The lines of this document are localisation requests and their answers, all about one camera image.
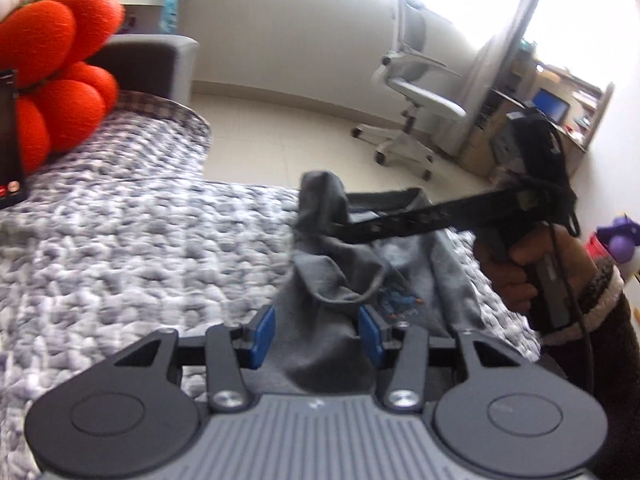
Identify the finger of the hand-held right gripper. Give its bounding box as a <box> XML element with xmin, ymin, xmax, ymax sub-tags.
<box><xmin>326</xmin><ymin>181</ymin><xmax>537</xmax><ymax>246</ymax></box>

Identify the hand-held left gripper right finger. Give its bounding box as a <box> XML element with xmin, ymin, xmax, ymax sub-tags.
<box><xmin>357</xmin><ymin>305</ymin><xmax>526</xmax><ymax>414</ymax></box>

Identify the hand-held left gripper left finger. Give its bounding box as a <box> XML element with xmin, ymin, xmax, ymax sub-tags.
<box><xmin>112</xmin><ymin>305</ymin><xmax>278</xmax><ymax>414</ymax></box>

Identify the gray t-shirt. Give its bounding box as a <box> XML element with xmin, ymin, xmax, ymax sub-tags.
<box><xmin>277</xmin><ymin>170</ymin><xmax>544</xmax><ymax>397</ymax></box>

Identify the person's right hand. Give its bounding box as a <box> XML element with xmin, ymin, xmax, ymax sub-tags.
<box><xmin>471</xmin><ymin>226</ymin><xmax>615</xmax><ymax>316</ymax></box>

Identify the laptop with blue screen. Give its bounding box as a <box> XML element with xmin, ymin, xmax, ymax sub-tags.
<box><xmin>530</xmin><ymin>87</ymin><xmax>571</xmax><ymax>124</ymax></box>

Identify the wooden desk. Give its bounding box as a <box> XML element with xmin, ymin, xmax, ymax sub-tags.
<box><xmin>460</xmin><ymin>50</ymin><xmax>617</xmax><ymax>182</ymax></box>

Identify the light gray curtain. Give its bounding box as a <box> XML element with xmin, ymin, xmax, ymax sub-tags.
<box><xmin>452</xmin><ymin>0</ymin><xmax>557</xmax><ymax>157</ymax></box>

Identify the red bag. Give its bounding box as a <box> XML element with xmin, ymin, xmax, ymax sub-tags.
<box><xmin>585</xmin><ymin>234</ymin><xmax>617</xmax><ymax>262</ymax></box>

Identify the purple plush toy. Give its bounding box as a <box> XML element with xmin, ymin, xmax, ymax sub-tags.
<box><xmin>597</xmin><ymin>212</ymin><xmax>640</xmax><ymax>264</ymax></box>

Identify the white gray office chair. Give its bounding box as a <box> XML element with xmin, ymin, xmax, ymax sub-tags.
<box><xmin>351</xmin><ymin>0</ymin><xmax>469</xmax><ymax>182</ymax></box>

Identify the gray white quilted blanket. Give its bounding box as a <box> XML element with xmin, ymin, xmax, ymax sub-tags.
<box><xmin>0</xmin><ymin>89</ymin><xmax>547</xmax><ymax>480</ymax></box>

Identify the dark gray sofa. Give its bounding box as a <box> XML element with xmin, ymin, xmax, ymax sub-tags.
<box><xmin>89</xmin><ymin>34</ymin><xmax>200</xmax><ymax>112</ymax></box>

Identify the black smartphone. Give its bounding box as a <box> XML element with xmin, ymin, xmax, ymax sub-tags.
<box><xmin>0</xmin><ymin>69</ymin><xmax>27</xmax><ymax>212</ymax></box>

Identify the orange flower cushion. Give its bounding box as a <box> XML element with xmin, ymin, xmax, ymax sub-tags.
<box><xmin>0</xmin><ymin>0</ymin><xmax>126</xmax><ymax>177</ymax></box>

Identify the blue plastic bag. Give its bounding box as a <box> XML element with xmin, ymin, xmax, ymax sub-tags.
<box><xmin>160</xmin><ymin>0</ymin><xmax>181</xmax><ymax>36</ymax></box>

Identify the white bookshelf desk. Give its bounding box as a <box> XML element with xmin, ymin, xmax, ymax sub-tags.
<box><xmin>99</xmin><ymin>0</ymin><xmax>189</xmax><ymax>37</ymax></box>

